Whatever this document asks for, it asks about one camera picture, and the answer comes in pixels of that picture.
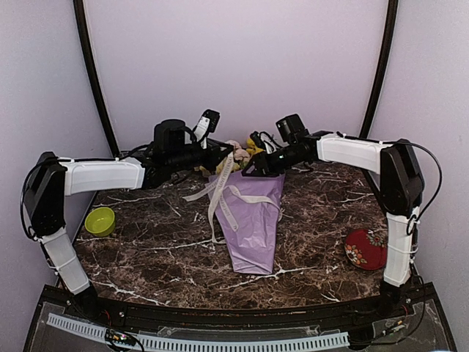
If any right black frame post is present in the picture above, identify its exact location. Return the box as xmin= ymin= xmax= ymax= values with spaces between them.
xmin=359 ymin=0 xmax=399 ymax=138

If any pink rose flower stem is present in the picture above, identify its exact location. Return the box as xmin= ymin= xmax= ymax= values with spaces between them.
xmin=226 ymin=140 xmax=251 ymax=169

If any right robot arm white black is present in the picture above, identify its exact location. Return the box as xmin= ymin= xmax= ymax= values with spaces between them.
xmin=242 ymin=114 xmax=424 ymax=287

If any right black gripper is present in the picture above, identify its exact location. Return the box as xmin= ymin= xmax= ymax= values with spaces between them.
xmin=242 ymin=143 xmax=306 ymax=177

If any lime green bowl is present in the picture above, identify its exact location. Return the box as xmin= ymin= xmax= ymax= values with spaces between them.
xmin=84 ymin=207 xmax=116 ymax=238

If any yellow fuzzy poppy stem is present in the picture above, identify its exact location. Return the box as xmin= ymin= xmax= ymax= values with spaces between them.
xmin=245 ymin=137 xmax=265 ymax=157

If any black front table rail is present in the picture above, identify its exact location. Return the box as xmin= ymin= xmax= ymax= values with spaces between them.
xmin=76 ymin=292 xmax=382 ymax=330

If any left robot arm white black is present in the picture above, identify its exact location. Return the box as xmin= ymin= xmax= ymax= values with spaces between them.
xmin=20 ymin=119 xmax=234 ymax=320

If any white slotted cable duct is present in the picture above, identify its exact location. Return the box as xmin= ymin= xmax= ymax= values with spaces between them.
xmin=45 ymin=313 xmax=350 ymax=351

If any red floral dish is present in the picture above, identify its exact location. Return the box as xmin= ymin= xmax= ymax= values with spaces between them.
xmin=344 ymin=229 xmax=387 ymax=271

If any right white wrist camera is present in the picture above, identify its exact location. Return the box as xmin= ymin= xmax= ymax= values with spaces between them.
xmin=250 ymin=131 xmax=281 ymax=154

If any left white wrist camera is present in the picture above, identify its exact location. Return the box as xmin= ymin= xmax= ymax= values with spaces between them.
xmin=193 ymin=109 xmax=220 ymax=149

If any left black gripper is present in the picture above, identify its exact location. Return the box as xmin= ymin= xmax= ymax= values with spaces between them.
xmin=168 ymin=137 xmax=233 ymax=172

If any white ribbon strap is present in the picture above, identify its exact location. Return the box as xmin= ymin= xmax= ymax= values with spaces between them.
xmin=182 ymin=151 xmax=284 ymax=246

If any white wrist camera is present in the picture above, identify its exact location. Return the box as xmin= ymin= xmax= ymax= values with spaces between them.
xmin=250 ymin=131 xmax=281 ymax=154
xmin=193 ymin=109 xmax=220 ymax=149

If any pink purple wrapping paper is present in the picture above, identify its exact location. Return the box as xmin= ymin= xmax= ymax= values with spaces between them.
xmin=215 ymin=172 xmax=285 ymax=275

